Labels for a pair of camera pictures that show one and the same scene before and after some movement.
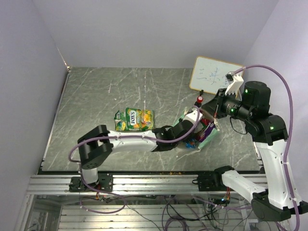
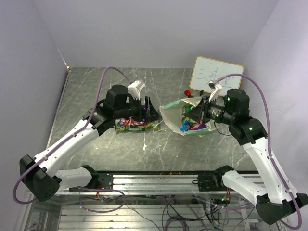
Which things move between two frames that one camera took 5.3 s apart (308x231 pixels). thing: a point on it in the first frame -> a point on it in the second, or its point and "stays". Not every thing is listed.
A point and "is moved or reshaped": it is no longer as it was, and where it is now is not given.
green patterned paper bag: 207,139 -> 174,113
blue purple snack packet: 191,144 is moved or reshaped
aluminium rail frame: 133,185 stays
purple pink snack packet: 208,127 -> 130,121
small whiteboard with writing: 209,75 stays
